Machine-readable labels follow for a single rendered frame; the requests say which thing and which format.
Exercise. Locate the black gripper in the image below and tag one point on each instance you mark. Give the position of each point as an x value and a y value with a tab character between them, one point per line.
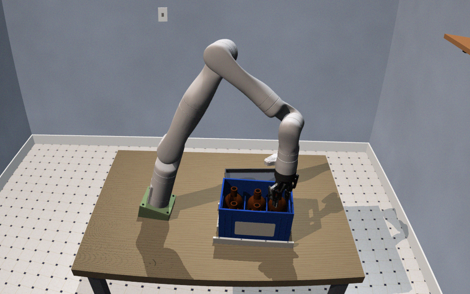
282	182

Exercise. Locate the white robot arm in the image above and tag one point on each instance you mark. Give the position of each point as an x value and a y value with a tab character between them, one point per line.
220	62

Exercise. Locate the blue crate with dividers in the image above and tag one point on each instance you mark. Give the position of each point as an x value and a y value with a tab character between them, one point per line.
258	225

